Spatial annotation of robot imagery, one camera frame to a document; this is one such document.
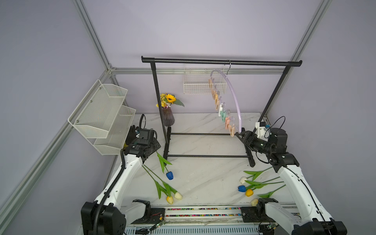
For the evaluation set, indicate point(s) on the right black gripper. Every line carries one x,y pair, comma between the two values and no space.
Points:
249,136

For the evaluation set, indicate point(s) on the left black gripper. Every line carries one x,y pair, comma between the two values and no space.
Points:
156,145

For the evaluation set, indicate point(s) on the blue tulip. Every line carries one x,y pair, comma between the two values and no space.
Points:
252,185
164,163

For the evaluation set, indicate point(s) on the black clothes rack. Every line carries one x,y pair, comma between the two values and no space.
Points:
204,135

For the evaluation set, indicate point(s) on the purple clip hanger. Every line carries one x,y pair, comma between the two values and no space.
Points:
226,100

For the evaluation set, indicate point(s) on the white tulip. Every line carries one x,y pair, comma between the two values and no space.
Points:
164,183
252,175

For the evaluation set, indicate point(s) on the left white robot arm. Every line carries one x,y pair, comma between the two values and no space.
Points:
103,216

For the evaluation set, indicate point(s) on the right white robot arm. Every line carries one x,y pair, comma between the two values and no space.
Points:
314,219

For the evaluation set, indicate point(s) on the black and yellow glove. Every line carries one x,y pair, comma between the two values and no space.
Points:
131,136

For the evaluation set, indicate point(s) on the purple ribbed glass vase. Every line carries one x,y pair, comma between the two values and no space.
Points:
168,117

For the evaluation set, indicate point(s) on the yellow tulip right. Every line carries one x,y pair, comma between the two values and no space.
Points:
249,192

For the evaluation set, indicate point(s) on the yellow tulip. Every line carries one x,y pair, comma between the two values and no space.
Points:
249,192
161,191

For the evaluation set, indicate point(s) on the white mesh shelf basket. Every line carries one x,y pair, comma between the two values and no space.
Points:
103,119

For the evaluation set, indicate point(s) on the sunflower bouquet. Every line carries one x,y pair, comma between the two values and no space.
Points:
168,99

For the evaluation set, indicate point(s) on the yellow tulip left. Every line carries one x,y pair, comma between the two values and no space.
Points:
161,191

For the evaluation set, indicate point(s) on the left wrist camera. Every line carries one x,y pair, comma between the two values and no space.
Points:
147,134

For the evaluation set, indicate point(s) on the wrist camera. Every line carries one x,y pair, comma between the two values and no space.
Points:
261,128
147,134

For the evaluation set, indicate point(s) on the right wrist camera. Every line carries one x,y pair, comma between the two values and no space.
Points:
261,128

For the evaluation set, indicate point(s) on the white wire wall basket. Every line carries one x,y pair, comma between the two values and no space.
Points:
203,81

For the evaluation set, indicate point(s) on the metal base rail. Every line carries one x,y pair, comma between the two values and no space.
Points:
212,220

